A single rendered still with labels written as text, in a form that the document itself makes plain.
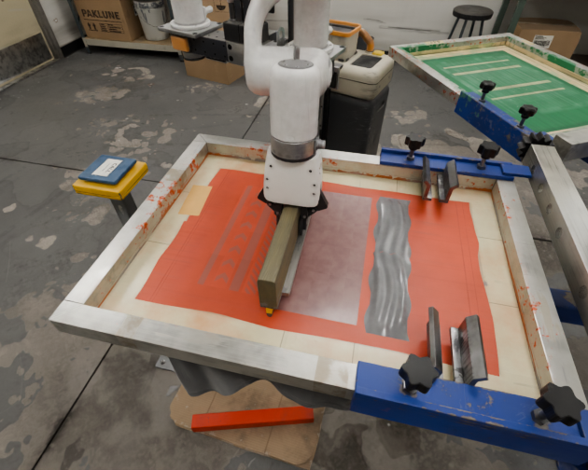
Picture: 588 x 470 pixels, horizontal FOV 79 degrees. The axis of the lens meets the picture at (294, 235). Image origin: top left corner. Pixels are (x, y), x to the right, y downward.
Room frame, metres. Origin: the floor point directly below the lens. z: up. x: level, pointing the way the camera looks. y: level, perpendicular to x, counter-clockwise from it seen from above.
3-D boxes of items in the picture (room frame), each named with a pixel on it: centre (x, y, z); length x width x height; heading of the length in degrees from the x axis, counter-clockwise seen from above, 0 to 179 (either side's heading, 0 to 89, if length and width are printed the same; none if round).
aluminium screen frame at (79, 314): (0.49, -0.06, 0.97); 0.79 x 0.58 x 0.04; 77
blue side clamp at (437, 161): (0.71, -0.36, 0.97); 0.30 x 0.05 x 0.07; 77
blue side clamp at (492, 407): (0.16, -0.23, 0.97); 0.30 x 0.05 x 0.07; 77
